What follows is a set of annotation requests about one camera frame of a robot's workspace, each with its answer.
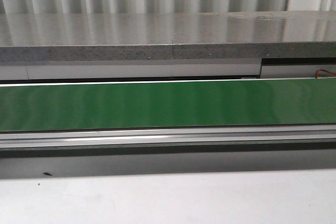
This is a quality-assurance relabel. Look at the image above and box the grey stone counter slab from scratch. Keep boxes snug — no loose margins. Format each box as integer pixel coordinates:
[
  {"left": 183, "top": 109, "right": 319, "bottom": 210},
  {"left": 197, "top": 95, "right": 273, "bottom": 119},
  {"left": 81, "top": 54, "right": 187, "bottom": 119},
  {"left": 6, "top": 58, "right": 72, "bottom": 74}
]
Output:
[{"left": 1, "top": 11, "right": 335, "bottom": 62}]

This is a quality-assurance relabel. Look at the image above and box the green conveyor belt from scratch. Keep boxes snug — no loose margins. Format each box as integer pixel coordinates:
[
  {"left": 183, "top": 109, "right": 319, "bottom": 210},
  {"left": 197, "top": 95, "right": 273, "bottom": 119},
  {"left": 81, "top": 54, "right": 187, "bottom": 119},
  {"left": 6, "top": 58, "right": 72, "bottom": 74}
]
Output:
[{"left": 1, "top": 78, "right": 335, "bottom": 132}]

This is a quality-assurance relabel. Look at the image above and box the aluminium conveyor front rail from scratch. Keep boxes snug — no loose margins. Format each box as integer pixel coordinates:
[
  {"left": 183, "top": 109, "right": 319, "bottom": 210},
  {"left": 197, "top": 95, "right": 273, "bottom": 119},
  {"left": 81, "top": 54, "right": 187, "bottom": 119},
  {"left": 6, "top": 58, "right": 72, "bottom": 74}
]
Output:
[{"left": 1, "top": 124, "right": 335, "bottom": 150}]

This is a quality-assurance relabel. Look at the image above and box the orange cable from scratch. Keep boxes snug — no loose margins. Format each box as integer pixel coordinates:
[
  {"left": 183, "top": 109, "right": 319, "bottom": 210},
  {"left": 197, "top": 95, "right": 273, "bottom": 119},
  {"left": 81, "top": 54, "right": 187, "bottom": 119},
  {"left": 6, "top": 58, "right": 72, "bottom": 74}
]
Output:
[{"left": 314, "top": 69, "right": 336, "bottom": 80}]

